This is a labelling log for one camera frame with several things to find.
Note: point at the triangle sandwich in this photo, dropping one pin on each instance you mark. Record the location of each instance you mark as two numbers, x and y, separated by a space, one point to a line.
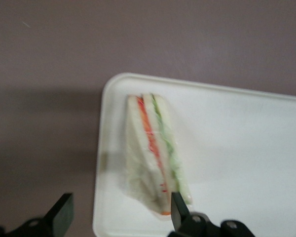
153 148

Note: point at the cream rectangular tray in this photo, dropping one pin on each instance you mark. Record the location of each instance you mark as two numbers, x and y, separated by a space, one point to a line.
236 160

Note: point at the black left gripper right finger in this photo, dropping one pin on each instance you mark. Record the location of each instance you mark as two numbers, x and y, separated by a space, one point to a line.
178 217

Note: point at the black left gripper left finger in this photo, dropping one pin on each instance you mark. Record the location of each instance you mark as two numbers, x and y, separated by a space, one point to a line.
61 217

